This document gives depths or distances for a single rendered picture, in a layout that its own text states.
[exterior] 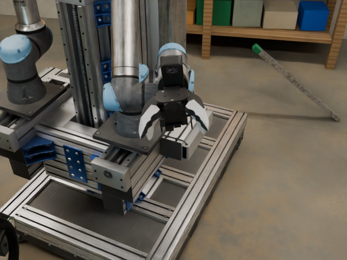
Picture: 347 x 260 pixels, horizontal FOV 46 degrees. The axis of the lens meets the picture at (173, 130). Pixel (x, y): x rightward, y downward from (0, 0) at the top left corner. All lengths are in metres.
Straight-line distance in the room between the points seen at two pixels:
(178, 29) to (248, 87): 2.08
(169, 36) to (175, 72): 0.42
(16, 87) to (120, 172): 0.56
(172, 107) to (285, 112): 2.24
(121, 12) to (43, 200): 1.25
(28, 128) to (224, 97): 1.80
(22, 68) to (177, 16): 0.67
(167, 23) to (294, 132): 1.80
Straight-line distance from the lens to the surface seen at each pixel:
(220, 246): 2.15
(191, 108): 0.84
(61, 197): 2.13
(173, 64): 0.83
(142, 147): 1.40
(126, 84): 1.08
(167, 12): 1.24
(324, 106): 3.00
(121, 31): 1.11
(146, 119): 0.82
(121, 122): 1.43
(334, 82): 3.55
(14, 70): 1.65
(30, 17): 1.70
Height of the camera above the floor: 1.72
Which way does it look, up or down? 38 degrees down
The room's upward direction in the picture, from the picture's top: straight up
